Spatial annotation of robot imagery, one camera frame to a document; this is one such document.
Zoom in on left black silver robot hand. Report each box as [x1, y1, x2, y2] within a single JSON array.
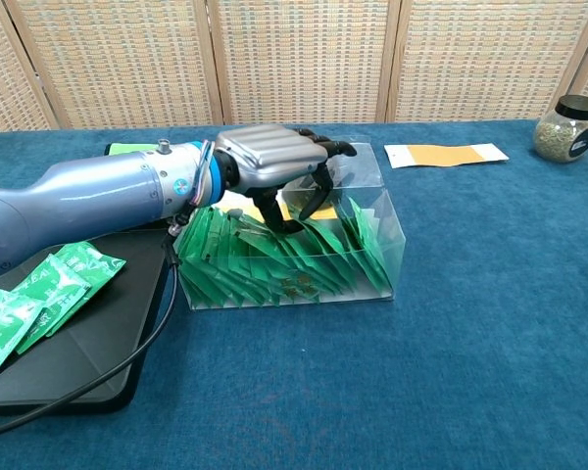
[[211, 123, 359, 235]]

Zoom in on green tea bag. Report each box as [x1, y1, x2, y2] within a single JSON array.
[[347, 198, 394, 297], [0, 286, 49, 389], [234, 227, 324, 304], [9, 253, 93, 354], [177, 208, 226, 307], [46, 240, 127, 339]]

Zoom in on clear plastic box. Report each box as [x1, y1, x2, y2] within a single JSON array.
[[172, 140, 407, 310]]

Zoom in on black plastic tray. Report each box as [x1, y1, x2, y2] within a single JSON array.
[[0, 229, 178, 417]]

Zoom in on black cast iron teapot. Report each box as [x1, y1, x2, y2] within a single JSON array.
[[279, 180, 327, 212]]

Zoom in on woven bamboo folding screen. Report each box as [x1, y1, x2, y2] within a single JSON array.
[[0, 0, 588, 132]]

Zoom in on green grey microfiber cloth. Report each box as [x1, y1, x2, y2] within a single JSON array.
[[105, 141, 162, 157]]

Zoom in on white brown paper strip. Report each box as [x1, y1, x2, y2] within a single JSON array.
[[384, 143, 511, 170]]

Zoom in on blue felt table cover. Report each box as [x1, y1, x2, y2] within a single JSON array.
[[0, 118, 588, 470]]

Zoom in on glass jar black lid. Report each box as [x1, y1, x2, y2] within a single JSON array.
[[533, 94, 588, 165]]

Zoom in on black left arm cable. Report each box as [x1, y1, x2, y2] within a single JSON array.
[[0, 214, 181, 439]]

